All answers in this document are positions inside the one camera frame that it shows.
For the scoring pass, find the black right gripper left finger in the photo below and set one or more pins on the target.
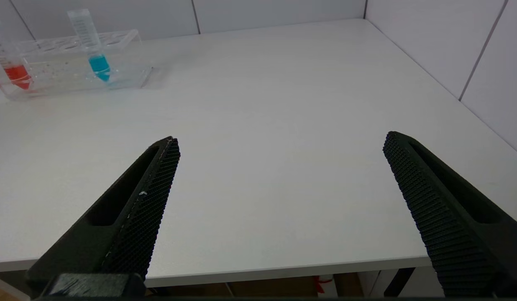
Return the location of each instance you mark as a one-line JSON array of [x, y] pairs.
[[137, 217]]

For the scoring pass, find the small red object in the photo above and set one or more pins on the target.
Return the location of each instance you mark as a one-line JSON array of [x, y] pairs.
[[319, 284]]

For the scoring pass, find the black table leg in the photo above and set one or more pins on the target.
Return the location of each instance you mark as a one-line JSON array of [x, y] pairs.
[[398, 282]]

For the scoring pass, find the clear graduated plastic test tube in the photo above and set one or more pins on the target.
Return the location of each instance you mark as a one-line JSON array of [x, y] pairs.
[[99, 65]]

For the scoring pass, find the red liquid test tube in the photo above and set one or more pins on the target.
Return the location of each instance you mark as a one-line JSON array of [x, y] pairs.
[[16, 73]]

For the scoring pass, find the clear acrylic test tube rack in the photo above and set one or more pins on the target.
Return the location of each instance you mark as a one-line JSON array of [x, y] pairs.
[[62, 73]]

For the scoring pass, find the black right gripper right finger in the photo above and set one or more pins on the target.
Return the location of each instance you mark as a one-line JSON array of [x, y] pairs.
[[451, 225]]

